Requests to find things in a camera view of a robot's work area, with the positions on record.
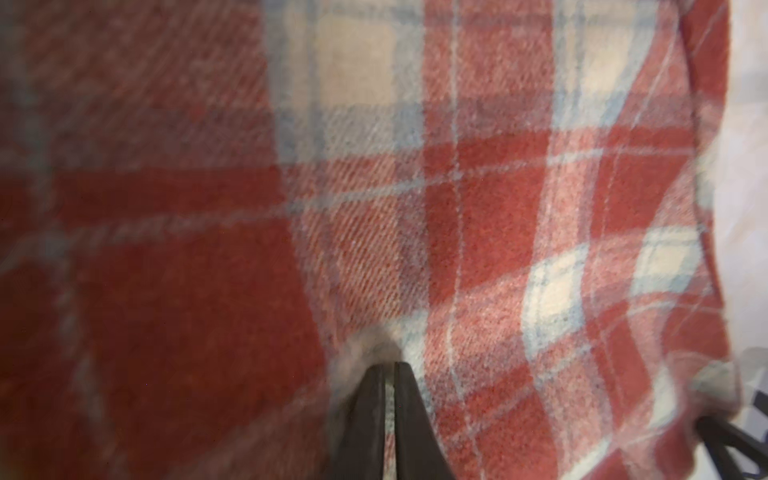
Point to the black wire basket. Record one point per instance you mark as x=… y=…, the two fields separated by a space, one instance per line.
x=738 y=452

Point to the red plaid skirt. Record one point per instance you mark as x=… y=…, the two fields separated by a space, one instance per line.
x=216 y=215

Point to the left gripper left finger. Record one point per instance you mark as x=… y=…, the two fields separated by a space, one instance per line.
x=361 y=451

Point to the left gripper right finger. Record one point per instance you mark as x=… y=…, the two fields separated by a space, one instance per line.
x=418 y=454

